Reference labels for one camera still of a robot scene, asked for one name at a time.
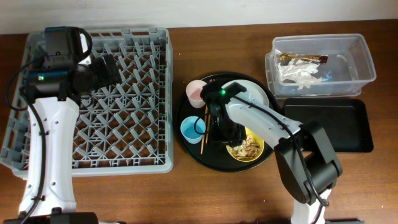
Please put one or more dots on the round black tray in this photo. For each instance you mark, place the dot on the round black tray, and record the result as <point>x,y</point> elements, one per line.
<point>212,155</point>

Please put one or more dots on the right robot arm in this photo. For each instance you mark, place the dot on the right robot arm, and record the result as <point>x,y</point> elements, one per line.
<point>307,162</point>

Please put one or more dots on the yellow bowl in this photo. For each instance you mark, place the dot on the yellow bowl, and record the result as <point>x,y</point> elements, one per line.
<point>258,139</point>

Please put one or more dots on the white napkin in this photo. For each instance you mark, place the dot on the white napkin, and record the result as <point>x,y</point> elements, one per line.
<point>299,72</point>

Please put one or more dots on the wooden chopstick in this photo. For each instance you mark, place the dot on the wooden chopstick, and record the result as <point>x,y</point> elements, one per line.
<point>208,126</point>
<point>204,135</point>

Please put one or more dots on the food scraps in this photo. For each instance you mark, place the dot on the food scraps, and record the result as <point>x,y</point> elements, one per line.
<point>249,149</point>

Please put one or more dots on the blue cup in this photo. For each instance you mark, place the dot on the blue cup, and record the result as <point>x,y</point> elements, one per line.
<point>193,129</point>

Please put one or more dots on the pink cup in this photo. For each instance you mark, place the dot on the pink cup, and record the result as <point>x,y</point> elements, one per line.
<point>193,91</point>

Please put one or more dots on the brown snack wrapper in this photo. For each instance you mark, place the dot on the brown snack wrapper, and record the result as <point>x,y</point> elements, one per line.
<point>285,58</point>

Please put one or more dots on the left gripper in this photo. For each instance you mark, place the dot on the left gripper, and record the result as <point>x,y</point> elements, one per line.
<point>105,79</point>

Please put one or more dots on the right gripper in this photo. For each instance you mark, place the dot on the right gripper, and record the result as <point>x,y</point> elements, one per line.
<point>218,138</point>

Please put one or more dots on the black rectangular tray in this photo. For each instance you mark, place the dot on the black rectangular tray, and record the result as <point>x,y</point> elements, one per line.
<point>345,120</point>

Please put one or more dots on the clear plastic bin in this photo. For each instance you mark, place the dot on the clear plastic bin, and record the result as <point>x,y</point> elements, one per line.
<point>349,66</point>

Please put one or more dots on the grey dishwasher rack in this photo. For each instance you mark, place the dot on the grey dishwasher rack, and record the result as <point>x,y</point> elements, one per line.
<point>126,129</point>

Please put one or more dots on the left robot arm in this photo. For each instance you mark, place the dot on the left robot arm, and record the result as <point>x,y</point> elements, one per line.
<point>52,90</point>

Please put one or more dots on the grey plate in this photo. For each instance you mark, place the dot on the grey plate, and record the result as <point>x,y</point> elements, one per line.
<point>257,92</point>

